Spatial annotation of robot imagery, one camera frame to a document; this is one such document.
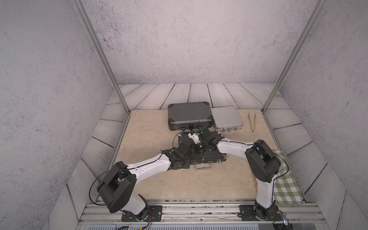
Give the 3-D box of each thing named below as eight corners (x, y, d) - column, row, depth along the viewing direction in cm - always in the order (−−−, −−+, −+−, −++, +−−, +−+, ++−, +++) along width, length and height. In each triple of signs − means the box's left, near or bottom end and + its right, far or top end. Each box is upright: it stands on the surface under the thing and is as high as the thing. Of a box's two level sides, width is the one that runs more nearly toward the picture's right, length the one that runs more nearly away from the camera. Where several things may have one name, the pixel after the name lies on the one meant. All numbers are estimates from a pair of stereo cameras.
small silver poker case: (214, 132, 108) (215, 128, 104) (210, 108, 125) (211, 103, 121) (241, 132, 108) (243, 128, 104) (234, 108, 125) (235, 103, 121)
